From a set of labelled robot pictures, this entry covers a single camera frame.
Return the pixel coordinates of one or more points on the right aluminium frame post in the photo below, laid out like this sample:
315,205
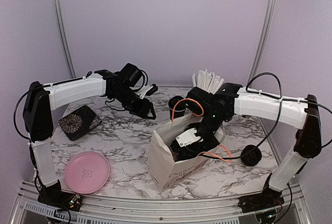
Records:
263,38

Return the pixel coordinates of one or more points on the stack of black cup lids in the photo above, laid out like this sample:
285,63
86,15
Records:
251,155

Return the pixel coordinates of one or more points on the black plastic cup lid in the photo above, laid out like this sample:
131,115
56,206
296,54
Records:
177,103

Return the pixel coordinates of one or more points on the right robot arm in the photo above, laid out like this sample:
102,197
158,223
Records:
234,99

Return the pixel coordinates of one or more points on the white paper takeout bag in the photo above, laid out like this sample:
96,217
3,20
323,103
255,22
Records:
163,164

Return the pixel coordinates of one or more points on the bundle of white paper straws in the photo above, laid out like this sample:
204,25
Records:
207,81

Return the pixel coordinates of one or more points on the aluminium frame post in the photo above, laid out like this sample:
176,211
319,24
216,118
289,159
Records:
63,37
263,38

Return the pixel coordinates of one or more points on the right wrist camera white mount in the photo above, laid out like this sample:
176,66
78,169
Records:
187,138

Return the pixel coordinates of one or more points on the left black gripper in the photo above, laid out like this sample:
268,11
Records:
142,109

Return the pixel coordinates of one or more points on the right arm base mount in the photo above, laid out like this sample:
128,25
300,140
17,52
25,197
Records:
266,199

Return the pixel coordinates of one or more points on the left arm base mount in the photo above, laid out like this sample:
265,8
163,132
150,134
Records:
54,196

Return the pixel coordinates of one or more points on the single black paper coffee cup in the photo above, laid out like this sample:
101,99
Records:
176,113

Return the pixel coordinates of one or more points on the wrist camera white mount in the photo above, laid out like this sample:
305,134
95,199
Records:
147,90
187,138

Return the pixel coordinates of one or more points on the black floral patterned tray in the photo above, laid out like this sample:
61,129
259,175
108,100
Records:
79,122

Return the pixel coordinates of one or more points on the pink round plate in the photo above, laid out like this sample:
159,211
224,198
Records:
87,172

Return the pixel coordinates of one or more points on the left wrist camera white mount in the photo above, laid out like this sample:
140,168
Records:
147,90

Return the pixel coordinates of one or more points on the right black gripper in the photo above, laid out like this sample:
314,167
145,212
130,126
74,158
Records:
205,146

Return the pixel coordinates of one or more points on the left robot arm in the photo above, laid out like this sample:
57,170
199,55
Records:
42,99

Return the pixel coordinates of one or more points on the front aluminium frame rail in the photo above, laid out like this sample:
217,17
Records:
98,209

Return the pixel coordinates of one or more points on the left aluminium frame post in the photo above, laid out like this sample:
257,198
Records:
63,37

